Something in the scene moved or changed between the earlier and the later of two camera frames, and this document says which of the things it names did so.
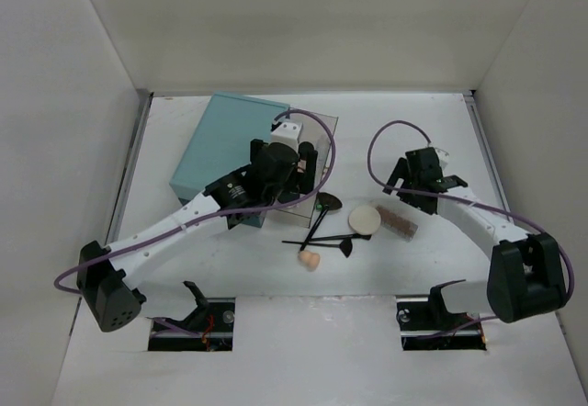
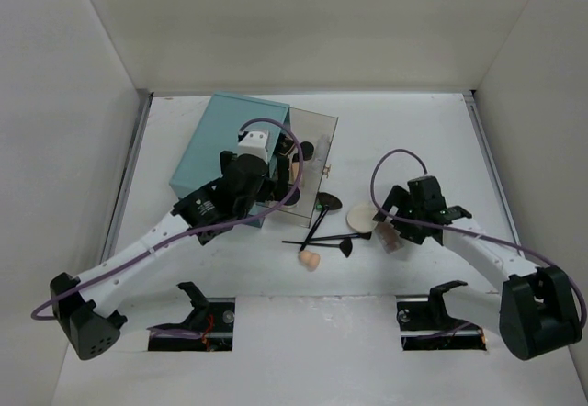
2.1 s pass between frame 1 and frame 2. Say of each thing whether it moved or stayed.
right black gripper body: moved
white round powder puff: stayed
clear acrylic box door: stayed
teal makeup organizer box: stayed
